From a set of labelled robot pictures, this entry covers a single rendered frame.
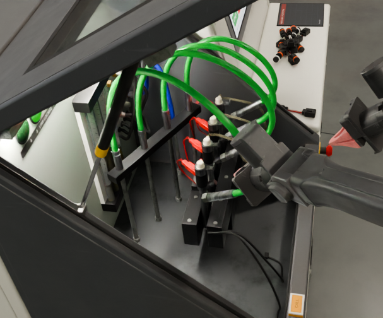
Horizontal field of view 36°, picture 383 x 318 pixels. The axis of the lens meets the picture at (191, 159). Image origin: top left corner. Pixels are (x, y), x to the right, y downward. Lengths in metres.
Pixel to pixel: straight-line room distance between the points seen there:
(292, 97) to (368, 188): 1.05
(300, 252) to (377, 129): 0.39
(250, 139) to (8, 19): 0.56
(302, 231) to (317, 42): 0.79
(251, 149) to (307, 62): 1.01
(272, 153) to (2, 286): 0.64
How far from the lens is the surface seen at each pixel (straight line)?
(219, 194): 1.21
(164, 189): 1.71
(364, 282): 2.53
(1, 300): 1.33
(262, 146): 0.93
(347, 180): 0.78
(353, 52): 3.79
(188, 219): 1.42
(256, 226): 1.59
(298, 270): 1.36
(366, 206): 0.74
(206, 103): 1.06
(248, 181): 1.05
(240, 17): 1.79
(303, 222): 1.45
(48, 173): 1.24
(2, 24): 1.22
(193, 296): 1.10
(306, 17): 2.15
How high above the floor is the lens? 2.04
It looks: 43 degrees down
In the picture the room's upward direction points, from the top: 7 degrees counter-clockwise
